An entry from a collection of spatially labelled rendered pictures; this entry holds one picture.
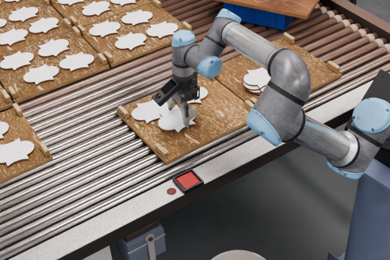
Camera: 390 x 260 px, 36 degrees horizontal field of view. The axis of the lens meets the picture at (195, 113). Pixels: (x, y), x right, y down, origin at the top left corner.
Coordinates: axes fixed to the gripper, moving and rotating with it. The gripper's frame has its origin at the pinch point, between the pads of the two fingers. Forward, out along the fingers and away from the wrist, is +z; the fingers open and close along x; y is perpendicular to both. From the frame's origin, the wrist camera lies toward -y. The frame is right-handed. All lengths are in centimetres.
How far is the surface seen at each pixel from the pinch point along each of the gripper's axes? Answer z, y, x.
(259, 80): -4.0, 36.0, -2.2
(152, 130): 2.1, -9.9, 1.2
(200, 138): 0.8, 1.5, -12.7
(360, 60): -2, 82, -12
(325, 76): -3, 61, -13
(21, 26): 7, -20, 100
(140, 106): 1.7, -6.6, 15.0
